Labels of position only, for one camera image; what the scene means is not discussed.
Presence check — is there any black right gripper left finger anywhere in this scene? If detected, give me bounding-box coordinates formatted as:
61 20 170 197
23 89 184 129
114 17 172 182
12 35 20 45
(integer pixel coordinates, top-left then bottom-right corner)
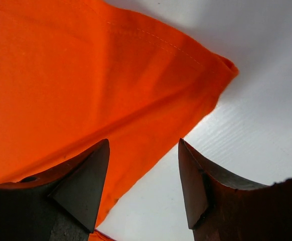
0 139 110 240

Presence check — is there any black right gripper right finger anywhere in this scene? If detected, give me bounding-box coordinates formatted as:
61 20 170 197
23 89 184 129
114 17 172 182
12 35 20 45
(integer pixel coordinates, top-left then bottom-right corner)
178 139 292 240

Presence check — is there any orange t shirt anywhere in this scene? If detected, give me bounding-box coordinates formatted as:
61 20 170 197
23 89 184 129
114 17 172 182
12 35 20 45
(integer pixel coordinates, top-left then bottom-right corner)
0 1 238 240

